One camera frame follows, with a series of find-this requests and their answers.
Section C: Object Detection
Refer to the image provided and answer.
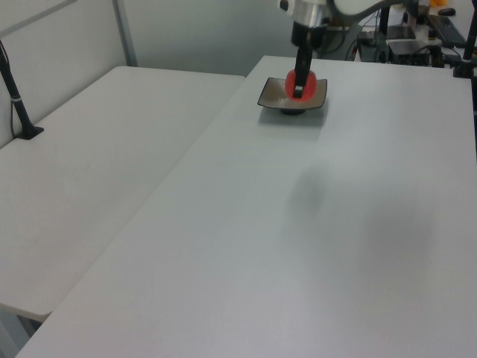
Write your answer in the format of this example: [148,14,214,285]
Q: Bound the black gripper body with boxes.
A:
[290,21,329,51]

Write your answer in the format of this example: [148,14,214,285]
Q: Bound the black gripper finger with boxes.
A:
[293,44,313,100]

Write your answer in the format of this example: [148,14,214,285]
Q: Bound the red apple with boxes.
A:
[284,69,319,103]

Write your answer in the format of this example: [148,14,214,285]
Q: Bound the square brown ceramic plate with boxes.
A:
[256,76,329,116]

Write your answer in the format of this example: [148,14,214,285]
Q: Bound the black electronics box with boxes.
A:
[356,31,388,63]

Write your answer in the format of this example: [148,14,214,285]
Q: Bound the thin black upright pole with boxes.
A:
[379,5,391,63]

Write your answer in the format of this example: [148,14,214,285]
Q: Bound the large silver device box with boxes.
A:
[387,39,444,66]

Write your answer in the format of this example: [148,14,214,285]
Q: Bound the black computer keyboard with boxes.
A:
[432,16,467,48]

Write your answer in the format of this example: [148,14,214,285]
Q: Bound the black camera stand pole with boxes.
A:
[0,38,45,142]

